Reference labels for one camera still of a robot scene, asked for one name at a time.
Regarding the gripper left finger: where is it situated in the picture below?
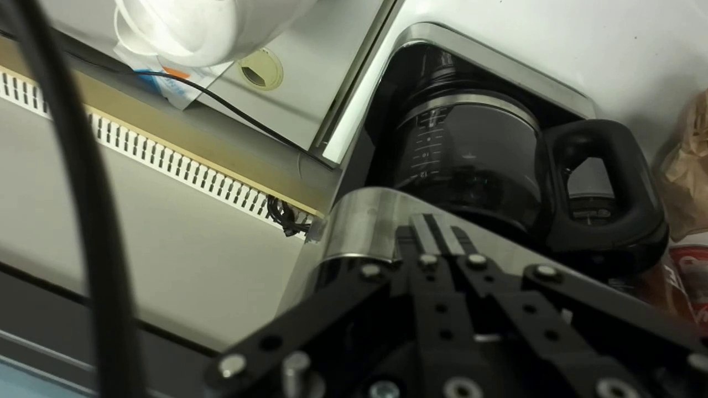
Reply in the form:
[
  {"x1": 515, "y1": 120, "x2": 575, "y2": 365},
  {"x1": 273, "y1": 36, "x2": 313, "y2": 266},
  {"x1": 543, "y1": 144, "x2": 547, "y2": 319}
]
[{"x1": 204, "y1": 213, "x2": 472, "y2": 398}]

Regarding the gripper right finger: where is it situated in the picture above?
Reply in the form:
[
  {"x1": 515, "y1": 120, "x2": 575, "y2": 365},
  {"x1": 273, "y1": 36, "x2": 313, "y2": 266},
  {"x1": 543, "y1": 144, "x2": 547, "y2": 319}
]
[{"x1": 431, "y1": 213, "x2": 708, "y2": 398}]

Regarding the silver and black coffee machine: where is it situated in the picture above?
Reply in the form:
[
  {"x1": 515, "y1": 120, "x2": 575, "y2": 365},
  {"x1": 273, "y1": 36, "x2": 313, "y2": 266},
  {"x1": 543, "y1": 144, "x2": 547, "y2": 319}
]
[{"x1": 275, "y1": 22, "x2": 673, "y2": 332}]

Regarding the red printed packet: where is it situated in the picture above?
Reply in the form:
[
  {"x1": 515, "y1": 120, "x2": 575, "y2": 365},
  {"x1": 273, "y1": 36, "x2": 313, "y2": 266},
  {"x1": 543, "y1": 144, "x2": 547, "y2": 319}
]
[{"x1": 661, "y1": 243, "x2": 708, "y2": 333}]

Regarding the brown paper bag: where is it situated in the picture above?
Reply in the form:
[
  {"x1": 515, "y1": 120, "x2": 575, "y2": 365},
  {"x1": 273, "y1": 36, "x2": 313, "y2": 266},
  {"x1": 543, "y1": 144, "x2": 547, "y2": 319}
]
[{"x1": 654, "y1": 90, "x2": 708, "y2": 241}]

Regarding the white and blue paper packet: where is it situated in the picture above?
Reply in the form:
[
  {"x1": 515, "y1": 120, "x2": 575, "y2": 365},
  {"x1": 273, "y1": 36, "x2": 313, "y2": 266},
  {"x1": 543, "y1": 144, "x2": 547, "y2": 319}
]
[{"x1": 115, "y1": 43, "x2": 236, "y2": 111}]

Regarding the white plastic bag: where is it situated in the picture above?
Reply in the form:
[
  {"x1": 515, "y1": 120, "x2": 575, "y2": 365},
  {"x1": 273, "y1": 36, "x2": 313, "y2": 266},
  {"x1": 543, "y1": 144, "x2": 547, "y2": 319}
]
[{"x1": 113, "y1": 0, "x2": 319, "y2": 68}]

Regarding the glass carafe with black handle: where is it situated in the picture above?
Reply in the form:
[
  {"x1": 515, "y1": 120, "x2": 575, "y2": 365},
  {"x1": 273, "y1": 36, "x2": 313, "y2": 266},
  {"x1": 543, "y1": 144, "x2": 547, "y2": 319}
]
[{"x1": 382, "y1": 43, "x2": 671, "y2": 277}]

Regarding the bundle of black cables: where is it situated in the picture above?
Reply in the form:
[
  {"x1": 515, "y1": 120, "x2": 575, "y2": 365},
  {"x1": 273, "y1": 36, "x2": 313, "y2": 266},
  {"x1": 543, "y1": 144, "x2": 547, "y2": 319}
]
[{"x1": 267, "y1": 195, "x2": 313, "y2": 238}]

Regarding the thin black cable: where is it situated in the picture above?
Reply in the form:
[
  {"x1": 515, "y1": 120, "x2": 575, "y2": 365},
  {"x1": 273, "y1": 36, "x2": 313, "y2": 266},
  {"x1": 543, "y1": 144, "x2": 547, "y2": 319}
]
[{"x1": 132, "y1": 69, "x2": 335, "y2": 164}]

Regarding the beige desk cable grommet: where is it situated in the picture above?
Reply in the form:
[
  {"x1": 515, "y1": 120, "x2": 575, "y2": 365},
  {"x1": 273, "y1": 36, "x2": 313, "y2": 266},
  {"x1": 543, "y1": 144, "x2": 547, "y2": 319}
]
[{"x1": 238, "y1": 48, "x2": 284, "y2": 91}]

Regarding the white slotted cable duct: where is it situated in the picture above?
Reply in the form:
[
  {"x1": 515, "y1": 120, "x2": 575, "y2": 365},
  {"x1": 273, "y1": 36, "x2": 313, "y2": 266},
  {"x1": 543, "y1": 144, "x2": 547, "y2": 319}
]
[{"x1": 0, "y1": 65, "x2": 324, "y2": 239}]

